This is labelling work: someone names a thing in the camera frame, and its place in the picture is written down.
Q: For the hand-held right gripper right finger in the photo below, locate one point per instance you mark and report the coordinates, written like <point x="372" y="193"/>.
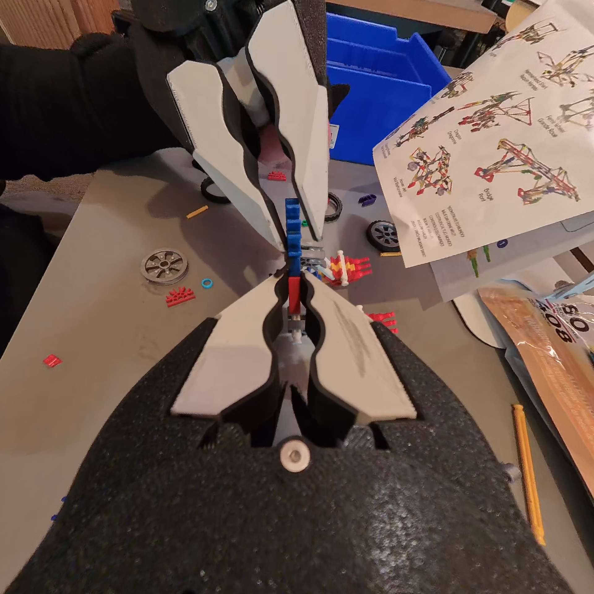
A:
<point x="362" y="366"/>

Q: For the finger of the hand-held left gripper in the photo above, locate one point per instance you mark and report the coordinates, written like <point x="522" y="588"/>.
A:
<point x="297" y="93"/>
<point x="209" y="130"/>

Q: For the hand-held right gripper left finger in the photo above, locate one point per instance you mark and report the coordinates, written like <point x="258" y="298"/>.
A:
<point x="227" y="366"/>

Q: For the colourful construction toy model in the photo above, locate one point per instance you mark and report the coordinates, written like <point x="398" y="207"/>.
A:
<point x="345" y="269"/>

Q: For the blue snowflake connector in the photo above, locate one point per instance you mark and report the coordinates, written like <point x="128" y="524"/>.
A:
<point x="292" y="222"/>

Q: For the person's left forearm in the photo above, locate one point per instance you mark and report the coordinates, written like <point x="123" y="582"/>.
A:
<point x="69" y="102"/>

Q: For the person's left hand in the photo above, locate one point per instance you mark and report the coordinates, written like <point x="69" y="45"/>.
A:
<point x="274" y="146"/>

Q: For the blue plastic bin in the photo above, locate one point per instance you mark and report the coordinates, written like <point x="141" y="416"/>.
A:
<point x="371" y="102"/>

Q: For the red half snowflake connector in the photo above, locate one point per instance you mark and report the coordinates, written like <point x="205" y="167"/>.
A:
<point x="180" y="299"/>

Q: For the small red connector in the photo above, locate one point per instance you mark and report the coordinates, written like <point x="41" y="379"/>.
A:
<point x="277" y="176"/>

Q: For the wooden pillar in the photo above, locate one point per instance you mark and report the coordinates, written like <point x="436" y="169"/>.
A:
<point x="69" y="21"/>

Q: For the grey spoked pulley wheel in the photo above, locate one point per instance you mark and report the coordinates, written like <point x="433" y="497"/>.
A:
<point x="164" y="267"/>

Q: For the white foam board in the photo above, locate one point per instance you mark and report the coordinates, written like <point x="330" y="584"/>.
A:
<point x="473" y="315"/>

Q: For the purple connector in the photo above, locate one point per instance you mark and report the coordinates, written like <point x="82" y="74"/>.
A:
<point x="366" y="199"/>

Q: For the black wheel with grey hub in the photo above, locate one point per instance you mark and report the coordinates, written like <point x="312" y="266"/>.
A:
<point x="383" y="235"/>

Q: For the long wooden table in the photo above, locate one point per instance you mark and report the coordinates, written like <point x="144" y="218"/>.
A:
<point x="417" y="14"/>

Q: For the white instruction booklet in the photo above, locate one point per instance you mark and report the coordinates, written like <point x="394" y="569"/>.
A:
<point x="510" y="274"/>

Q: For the small red clip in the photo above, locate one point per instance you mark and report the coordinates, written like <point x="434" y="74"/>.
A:
<point x="52" y="361"/>

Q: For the small grey connector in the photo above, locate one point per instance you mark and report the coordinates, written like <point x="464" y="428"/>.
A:
<point x="513" y="474"/>

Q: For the brown plastic bag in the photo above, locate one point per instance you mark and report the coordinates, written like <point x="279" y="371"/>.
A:
<point x="547" y="371"/>

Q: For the long yellow rod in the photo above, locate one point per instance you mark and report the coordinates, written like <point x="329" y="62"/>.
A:
<point x="526" y="464"/>

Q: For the toy models instruction sheet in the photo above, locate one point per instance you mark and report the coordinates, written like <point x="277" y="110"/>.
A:
<point x="487" y="139"/>

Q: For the white metal stand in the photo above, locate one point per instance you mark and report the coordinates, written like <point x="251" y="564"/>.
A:
<point x="566" y="287"/>

